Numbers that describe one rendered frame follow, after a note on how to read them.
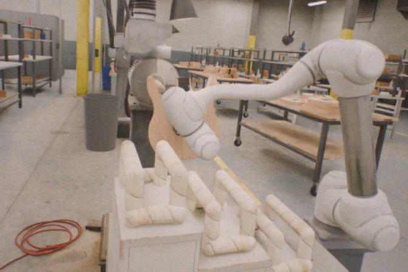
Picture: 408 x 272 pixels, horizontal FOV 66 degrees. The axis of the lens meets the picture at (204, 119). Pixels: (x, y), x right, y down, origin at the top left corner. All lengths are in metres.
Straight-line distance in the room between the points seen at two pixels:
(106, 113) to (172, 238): 3.75
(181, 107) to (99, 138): 3.35
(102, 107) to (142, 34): 2.99
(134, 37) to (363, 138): 0.93
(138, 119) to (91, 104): 2.51
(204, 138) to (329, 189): 0.61
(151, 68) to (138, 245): 1.15
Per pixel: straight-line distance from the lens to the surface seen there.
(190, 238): 0.61
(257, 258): 0.71
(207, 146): 1.10
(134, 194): 0.59
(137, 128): 1.82
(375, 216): 1.29
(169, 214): 0.61
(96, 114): 4.29
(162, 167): 0.76
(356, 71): 1.06
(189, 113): 1.09
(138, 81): 1.62
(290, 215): 0.85
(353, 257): 1.56
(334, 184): 1.44
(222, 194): 0.84
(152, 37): 1.33
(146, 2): 1.49
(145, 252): 0.61
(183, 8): 1.45
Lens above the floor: 1.42
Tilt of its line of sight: 12 degrees down
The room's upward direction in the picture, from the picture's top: 5 degrees clockwise
